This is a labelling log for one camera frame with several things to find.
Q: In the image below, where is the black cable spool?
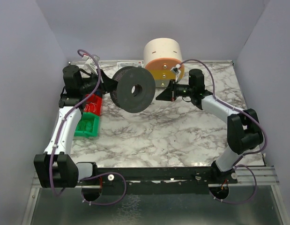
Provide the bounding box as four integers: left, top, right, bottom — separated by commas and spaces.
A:
110, 66, 156, 113

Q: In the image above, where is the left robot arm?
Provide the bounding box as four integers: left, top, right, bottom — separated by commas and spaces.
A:
33, 65, 118, 188

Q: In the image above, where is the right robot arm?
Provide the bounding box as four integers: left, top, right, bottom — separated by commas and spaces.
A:
156, 69, 264, 176

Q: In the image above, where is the red storage bin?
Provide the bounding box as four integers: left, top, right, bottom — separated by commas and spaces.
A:
84, 94, 103, 116

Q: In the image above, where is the white flat packet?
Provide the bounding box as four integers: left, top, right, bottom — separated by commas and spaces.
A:
117, 61, 143, 69

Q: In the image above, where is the green storage bin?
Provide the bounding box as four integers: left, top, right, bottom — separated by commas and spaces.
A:
74, 112, 100, 137

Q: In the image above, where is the cream cylindrical drawer cabinet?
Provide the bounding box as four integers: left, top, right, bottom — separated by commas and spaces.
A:
143, 38, 185, 88

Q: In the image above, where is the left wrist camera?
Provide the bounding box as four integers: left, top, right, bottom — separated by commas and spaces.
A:
82, 53, 97, 75

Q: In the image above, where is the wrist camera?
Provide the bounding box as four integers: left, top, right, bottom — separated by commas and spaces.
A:
171, 64, 184, 83
82, 53, 97, 75

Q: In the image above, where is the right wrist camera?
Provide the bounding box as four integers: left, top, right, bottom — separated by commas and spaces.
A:
171, 64, 184, 83

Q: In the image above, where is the white cable coil in bin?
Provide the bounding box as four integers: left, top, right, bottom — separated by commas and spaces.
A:
85, 102, 98, 113

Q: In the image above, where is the green cable coil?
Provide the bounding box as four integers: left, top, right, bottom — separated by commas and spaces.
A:
76, 119, 94, 132

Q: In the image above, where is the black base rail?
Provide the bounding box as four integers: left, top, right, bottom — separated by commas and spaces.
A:
76, 166, 237, 195

